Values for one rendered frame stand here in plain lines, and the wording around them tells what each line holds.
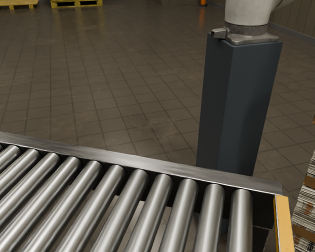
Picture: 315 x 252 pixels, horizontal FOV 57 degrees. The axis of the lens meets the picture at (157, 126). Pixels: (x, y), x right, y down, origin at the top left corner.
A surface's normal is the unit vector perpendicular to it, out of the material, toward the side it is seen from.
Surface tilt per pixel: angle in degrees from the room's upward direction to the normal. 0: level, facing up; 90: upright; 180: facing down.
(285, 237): 0
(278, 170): 0
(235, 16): 97
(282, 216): 0
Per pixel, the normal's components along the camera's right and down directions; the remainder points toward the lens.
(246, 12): -0.30, 0.54
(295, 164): 0.00, -0.85
